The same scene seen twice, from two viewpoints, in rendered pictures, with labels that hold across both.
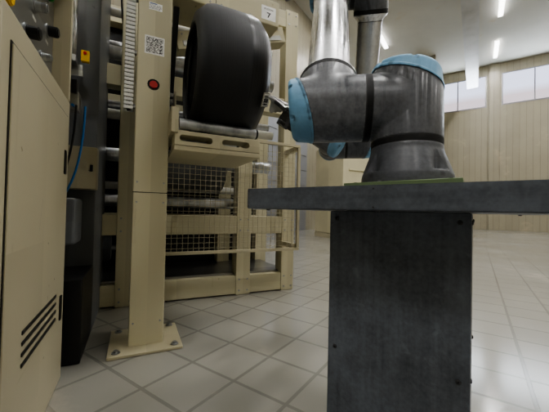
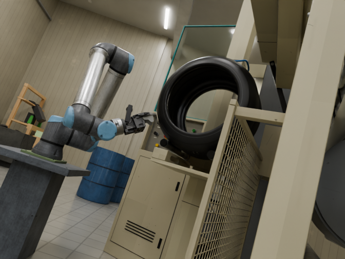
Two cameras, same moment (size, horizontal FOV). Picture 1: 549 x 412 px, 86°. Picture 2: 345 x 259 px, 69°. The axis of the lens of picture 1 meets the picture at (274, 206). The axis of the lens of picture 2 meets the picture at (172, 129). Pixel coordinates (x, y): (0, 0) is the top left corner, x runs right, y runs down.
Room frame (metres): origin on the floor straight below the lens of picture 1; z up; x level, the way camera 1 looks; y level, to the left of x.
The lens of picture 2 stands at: (2.45, -0.69, 0.72)
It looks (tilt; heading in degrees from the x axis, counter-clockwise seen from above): 11 degrees up; 144
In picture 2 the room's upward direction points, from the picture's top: 18 degrees clockwise
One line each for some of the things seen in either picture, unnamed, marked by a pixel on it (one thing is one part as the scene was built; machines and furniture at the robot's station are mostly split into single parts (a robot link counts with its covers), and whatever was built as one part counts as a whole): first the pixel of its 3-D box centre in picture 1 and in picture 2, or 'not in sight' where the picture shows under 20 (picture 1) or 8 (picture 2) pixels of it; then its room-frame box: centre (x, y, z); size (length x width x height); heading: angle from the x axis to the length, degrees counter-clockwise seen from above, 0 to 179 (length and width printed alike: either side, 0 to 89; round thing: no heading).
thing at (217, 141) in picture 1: (216, 144); (172, 160); (1.25, 0.25, 0.83); 0.36 x 0.09 x 0.06; 115
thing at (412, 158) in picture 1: (405, 164); (49, 148); (0.66, -0.29, 0.67); 0.19 x 0.19 x 0.10
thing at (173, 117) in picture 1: (170, 131); (206, 162); (1.30, 0.47, 0.90); 0.40 x 0.03 x 0.10; 25
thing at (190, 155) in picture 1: (209, 158); (191, 172); (1.38, 0.31, 0.80); 0.37 x 0.36 x 0.02; 25
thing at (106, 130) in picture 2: (332, 148); (103, 130); (1.31, -0.25, 0.84); 0.12 x 0.12 x 0.09; 79
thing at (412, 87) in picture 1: (401, 105); (59, 129); (0.67, -0.28, 0.80); 0.17 x 0.15 x 0.18; 79
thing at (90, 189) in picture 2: not in sight; (109, 175); (-2.04, 1.47, 0.45); 1.22 x 0.75 x 0.90; 145
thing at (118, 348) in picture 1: (145, 338); not in sight; (1.25, 0.53, 0.01); 0.27 x 0.27 x 0.02; 25
